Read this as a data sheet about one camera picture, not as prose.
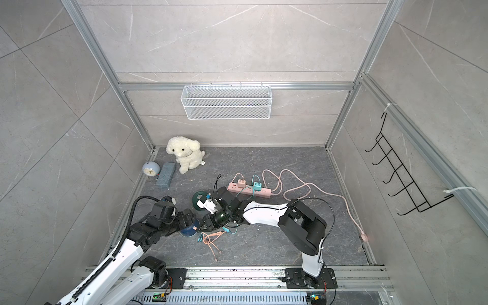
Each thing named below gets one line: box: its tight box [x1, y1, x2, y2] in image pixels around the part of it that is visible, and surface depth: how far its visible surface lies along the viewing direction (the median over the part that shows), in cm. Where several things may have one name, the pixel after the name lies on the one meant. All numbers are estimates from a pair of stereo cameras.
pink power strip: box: [227, 182, 272, 199], surface depth 98 cm
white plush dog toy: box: [165, 135, 206, 175], surface depth 99 cm
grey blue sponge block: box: [156, 162, 177, 189], surface depth 105 cm
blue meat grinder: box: [179, 221, 200, 238], surface depth 78 cm
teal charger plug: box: [252, 181, 262, 192], surface depth 97 cm
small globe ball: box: [142, 160, 161, 177], surface depth 103 cm
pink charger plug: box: [237, 179, 247, 189], surface depth 97 cm
